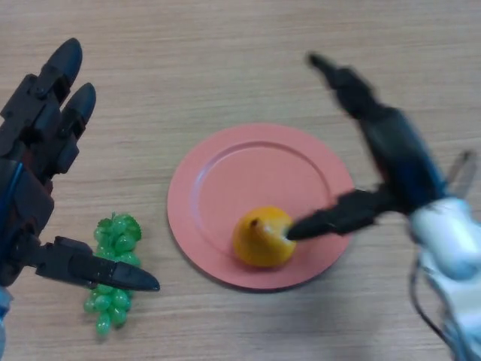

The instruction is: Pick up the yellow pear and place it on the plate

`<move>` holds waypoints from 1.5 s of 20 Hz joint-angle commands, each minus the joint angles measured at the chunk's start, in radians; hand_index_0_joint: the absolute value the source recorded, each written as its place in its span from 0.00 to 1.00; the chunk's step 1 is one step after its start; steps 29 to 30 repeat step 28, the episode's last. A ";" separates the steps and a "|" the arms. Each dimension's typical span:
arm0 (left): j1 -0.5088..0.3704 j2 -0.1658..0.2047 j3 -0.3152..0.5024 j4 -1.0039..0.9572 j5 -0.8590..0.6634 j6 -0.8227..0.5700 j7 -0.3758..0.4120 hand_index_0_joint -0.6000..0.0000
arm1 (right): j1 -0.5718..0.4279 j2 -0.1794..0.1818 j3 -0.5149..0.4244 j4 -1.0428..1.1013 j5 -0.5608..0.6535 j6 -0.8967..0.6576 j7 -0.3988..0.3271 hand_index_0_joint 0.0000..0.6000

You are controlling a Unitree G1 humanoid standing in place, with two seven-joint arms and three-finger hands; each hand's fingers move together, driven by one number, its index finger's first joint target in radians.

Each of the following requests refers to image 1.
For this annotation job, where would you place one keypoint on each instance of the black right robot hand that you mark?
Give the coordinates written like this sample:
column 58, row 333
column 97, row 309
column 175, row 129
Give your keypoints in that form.
column 391, row 150

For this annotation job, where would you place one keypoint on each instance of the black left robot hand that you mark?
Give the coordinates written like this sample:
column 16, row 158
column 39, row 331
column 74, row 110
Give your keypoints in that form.
column 26, row 180

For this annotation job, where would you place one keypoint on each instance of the yellow pear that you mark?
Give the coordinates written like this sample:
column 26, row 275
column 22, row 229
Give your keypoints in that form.
column 259, row 240

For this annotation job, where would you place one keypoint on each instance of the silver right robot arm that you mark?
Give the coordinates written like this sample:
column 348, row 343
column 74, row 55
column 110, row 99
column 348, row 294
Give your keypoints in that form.
column 451, row 263

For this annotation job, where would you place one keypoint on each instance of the pink round plate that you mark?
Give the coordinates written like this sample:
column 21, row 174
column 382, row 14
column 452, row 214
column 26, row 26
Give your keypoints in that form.
column 225, row 188

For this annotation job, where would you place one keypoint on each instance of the green grape bunch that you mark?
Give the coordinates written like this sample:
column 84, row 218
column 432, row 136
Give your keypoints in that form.
column 112, row 301

